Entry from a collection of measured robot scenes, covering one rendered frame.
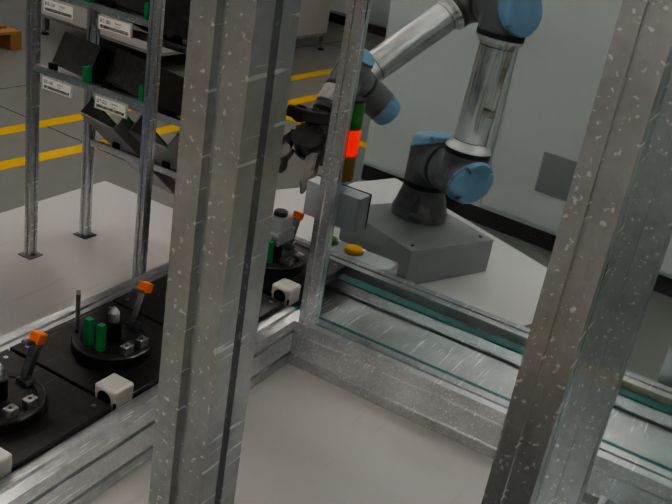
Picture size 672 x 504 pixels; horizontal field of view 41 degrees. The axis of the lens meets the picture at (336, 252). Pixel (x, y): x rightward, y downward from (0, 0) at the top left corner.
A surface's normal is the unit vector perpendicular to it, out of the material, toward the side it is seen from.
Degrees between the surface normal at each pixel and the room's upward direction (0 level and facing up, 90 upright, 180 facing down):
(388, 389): 90
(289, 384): 0
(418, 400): 90
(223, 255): 90
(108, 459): 90
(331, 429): 0
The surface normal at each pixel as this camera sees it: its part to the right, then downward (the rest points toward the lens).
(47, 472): 0.15, -0.90
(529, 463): -0.51, 0.29
